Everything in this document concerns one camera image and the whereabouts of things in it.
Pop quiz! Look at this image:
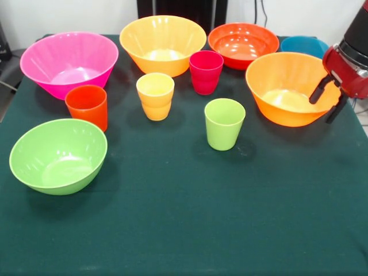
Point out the black hanging cable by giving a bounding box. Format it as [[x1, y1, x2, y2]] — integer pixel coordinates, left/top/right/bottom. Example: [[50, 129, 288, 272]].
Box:
[[254, 0, 269, 28]]

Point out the black equipment box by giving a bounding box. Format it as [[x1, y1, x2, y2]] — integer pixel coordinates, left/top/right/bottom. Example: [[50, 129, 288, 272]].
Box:
[[0, 20, 13, 61]]

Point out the green plastic cup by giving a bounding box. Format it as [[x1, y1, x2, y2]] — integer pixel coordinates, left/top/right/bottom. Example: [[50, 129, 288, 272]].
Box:
[[204, 98, 247, 151]]

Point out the green plastic bowl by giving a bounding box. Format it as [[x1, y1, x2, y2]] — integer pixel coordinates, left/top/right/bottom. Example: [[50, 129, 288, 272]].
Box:
[[9, 118, 109, 196]]

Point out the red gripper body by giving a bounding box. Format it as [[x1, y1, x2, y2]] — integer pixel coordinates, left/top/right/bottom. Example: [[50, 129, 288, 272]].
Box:
[[321, 43, 368, 100]]

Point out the magenta plastic cup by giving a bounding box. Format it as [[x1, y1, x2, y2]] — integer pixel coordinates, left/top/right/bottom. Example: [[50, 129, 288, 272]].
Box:
[[189, 50, 225, 96]]

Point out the dark green table cloth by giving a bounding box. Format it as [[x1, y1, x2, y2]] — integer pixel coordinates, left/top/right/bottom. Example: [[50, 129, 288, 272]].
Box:
[[0, 33, 368, 276]]

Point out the blue plastic bowl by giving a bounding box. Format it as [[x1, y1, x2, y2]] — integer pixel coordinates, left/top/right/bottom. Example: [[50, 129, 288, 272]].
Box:
[[281, 35, 330, 60]]

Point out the red plastic cup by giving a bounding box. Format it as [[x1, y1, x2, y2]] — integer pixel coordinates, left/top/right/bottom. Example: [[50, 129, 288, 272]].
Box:
[[64, 84, 109, 133]]

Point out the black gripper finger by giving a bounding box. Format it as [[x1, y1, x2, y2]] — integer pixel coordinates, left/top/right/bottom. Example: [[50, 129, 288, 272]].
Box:
[[309, 75, 334, 105], [325, 92, 348, 125]]

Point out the red-orange plastic bowl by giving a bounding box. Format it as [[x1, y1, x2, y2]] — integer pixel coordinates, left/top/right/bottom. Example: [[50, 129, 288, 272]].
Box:
[[207, 22, 280, 71]]

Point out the black cabinet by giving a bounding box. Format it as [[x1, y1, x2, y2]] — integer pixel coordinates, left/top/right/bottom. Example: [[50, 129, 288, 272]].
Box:
[[137, 0, 228, 28]]

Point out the yellow plastic cup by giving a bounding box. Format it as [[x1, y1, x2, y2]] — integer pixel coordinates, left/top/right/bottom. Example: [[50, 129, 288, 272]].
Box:
[[136, 72, 175, 121]]

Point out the pink plastic bowl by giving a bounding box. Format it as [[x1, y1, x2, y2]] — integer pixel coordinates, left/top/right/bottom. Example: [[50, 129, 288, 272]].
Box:
[[19, 31, 120, 101]]

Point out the orange plastic bowl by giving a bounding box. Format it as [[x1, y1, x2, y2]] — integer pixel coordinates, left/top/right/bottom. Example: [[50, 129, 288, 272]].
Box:
[[119, 15, 208, 78], [245, 52, 343, 128]]

